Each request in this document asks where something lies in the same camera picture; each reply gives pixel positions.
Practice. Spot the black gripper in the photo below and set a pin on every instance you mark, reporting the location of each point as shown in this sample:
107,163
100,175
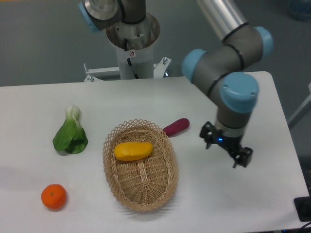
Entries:
229,139

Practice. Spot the yellow mango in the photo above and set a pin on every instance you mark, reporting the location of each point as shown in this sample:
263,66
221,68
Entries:
131,151

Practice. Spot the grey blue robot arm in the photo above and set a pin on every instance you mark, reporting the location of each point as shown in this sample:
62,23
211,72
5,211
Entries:
218,75

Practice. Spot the woven wicker basket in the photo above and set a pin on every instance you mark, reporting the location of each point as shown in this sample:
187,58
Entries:
146,184

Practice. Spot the purple sweet potato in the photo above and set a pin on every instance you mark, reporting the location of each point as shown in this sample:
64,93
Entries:
176,127

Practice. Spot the black device at table edge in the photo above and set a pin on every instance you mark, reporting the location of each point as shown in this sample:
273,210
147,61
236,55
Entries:
303,208

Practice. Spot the green bok choy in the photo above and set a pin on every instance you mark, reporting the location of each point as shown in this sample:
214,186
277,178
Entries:
71,137

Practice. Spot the orange tangerine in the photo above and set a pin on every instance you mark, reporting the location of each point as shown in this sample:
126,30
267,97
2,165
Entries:
54,196

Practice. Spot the white metal base frame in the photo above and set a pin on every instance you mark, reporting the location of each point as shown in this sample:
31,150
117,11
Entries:
113,73

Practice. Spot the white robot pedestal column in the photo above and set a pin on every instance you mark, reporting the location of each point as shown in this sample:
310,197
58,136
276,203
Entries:
134,45

